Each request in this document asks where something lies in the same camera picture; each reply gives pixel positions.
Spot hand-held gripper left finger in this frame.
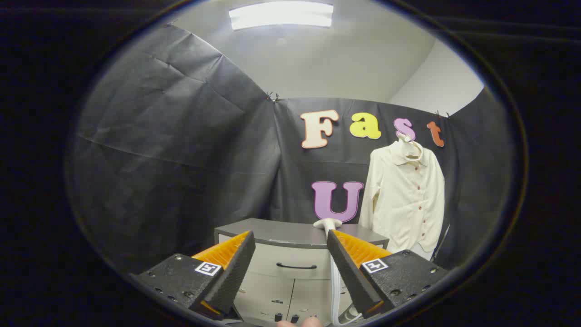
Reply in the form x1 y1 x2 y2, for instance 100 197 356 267
129 231 256 321

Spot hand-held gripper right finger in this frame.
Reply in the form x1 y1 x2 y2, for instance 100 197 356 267
327 229 450 318

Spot white garment steamer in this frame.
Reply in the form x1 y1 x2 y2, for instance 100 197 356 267
313 218 343 239

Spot cream button shirt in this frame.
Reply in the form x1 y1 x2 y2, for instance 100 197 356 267
359 139 445 254

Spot black garment stand pole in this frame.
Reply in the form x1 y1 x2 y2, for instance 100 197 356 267
433 223 451 263

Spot white clothes hanger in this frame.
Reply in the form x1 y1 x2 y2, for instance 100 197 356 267
396 132 423 159

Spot white cabinet with grey top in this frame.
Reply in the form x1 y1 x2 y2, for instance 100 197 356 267
214 218 390 325

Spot black backdrop cloth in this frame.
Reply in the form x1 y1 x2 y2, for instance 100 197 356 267
68 23 516 273

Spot ceiling light panel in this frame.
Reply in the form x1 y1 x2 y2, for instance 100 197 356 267
228 1 334 30

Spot white steamer hose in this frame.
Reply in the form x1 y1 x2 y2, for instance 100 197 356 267
330 259 361 327

